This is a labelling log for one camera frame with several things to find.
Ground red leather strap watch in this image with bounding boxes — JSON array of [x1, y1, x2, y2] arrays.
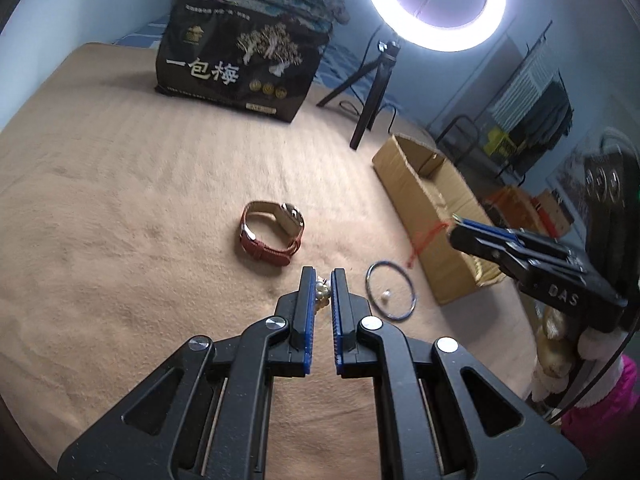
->
[[239, 200, 305, 268]]

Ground brown cardboard box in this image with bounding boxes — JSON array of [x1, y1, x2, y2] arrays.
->
[[372, 136, 504, 304]]

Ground black clothes rack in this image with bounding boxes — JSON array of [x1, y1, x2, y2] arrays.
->
[[435, 24, 574, 184]]

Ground white ring light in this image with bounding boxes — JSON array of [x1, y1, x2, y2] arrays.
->
[[360, 0, 509, 53]]

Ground blue bangle ring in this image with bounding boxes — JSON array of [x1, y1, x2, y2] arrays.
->
[[364, 260, 419, 322]]

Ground striped hanging towel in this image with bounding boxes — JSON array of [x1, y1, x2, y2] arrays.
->
[[488, 42, 554, 133]]

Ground landscape wall painting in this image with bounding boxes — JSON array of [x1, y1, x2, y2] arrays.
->
[[546, 134, 594, 219]]

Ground orange cloth covered furniture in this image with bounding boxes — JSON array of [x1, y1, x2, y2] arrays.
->
[[482, 185, 575, 238]]

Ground gloved right hand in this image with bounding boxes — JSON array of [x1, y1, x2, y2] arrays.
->
[[532, 306, 628, 403]]

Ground dark hanging clothes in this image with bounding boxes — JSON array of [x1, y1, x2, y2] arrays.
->
[[506, 75, 574, 177]]

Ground black printed snack bag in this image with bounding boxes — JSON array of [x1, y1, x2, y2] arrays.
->
[[155, 0, 330, 124]]

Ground yellow box on rack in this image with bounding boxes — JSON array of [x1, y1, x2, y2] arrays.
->
[[483, 126, 518, 159]]

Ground white pearl necklace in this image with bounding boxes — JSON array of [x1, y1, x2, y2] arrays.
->
[[313, 275, 334, 311]]

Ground black light power cable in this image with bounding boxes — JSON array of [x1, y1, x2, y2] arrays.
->
[[336, 19, 402, 126]]

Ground tan bed blanket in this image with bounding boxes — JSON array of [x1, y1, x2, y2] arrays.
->
[[1, 44, 535, 465]]

